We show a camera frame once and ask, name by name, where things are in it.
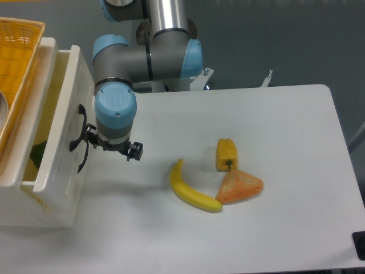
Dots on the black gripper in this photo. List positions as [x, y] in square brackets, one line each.
[121, 145]

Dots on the white top drawer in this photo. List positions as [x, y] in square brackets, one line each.
[57, 183]

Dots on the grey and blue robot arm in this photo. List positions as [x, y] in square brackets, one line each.
[170, 52]

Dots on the white drawer cabinet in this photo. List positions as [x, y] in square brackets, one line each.
[18, 206]

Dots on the green toy bell pepper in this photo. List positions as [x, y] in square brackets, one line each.
[37, 152]

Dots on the yellow toy banana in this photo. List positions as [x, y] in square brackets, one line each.
[188, 194]

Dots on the yellow toy bell pepper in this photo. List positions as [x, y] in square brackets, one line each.
[226, 155]

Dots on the metal bowl in basket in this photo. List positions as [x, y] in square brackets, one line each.
[5, 112]

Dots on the orange toy citrus wedge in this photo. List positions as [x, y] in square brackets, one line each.
[237, 186]

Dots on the yellow woven basket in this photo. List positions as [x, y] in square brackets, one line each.
[20, 40]

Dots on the black object at table corner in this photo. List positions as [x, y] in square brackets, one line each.
[359, 243]

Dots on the white bracket behind table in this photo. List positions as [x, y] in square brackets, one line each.
[267, 80]

